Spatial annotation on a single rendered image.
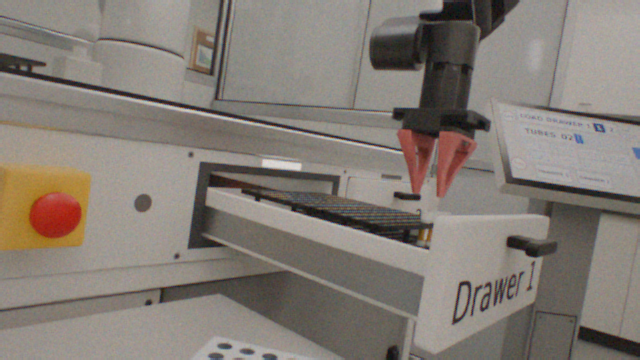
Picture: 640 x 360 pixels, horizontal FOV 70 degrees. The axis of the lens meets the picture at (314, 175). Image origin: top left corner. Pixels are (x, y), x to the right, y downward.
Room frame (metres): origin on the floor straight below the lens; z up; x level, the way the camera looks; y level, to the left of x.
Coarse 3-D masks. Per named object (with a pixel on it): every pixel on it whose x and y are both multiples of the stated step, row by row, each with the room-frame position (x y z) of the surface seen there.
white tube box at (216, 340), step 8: (216, 336) 0.37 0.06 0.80; (208, 344) 0.36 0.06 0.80; (216, 344) 0.36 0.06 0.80; (224, 344) 0.37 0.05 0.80; (232, 344) 0.36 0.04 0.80; (240, 344) 0.37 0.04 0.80; (248, 344) 0.37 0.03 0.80; (200, 352) 0.34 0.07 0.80; (208, 352) 0.34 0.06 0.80; (216, 352) 0.35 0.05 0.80; (224, 352) 0.35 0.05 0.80; (232, 352) 0.35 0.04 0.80; (240, 352) 0.36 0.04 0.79; (248, 352) 0.36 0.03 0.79; (256, 352) 0.36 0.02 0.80; (264, 352) 0.36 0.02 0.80; (272, 352) 0.36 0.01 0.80; (280, 352) 0.36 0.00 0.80; (288, 352) 0.36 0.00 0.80
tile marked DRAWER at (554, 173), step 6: (540, 168) 1.18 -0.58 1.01; (546, 168) 1.19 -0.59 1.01; (552, 168) 1.19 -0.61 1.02; (558, 168) 1.19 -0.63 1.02; (564, 168) 1.19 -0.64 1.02; (540, 174) 1.17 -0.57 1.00; (546, 174) 1.17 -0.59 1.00; (552, 174) 1.18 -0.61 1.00; (558, 174) 1.18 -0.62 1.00; (564, 174) 1.18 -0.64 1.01; (570, 174) 1.18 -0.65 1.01; (558, 180) 1.17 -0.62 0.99; (564, 180) 1.17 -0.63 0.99; (570, 180) 1.17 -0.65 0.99
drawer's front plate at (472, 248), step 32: (448, 224) 0.36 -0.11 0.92; (480, 224) 0.39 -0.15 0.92; (512, 224) 0.46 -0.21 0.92; (544, 224) 0.56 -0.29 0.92; (448, 256) 0.35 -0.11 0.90; (480, 256) 0.40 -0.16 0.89; (512, 256) 0.48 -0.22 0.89; (448, 288) 0.36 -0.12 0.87; (512, 288) 0.49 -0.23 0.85; (448, 320) 0.37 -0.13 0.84; (480, 320) 0.43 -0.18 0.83
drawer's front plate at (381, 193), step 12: (348, 180) 0.81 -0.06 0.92; (360, 180) 0.81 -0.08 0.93; (372, 180) 0.84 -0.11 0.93; (348, 192) 0.81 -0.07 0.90; (360, 192) 0.81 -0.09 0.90; (372, 192) 0.84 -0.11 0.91; (384, 192) 0.87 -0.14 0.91; (408, 192) 0.94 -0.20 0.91; (372, 204) 0.85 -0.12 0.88; (384, 204) 0.88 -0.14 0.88; (396, 204) 0.91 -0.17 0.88; (408, 204) 0.95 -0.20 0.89; (420, 204) 0.99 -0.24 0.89
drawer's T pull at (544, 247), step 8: (512, 240) 0.45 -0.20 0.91; (520, 240) 0.44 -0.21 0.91; (528, 240) 0.44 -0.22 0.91; (536, 240) 0.45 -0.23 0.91; (544, 240) 0.45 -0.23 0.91; (552, 240) 0.46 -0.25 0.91; (520, 248) 0.44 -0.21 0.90; (528, 248) 0.42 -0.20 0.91; (536, 248) 0.41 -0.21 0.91; (544, 248) 0.43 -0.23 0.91; (552, 248) 0.45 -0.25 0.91; (528, 256) 0.42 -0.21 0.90; (536, 256) 0.41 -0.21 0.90
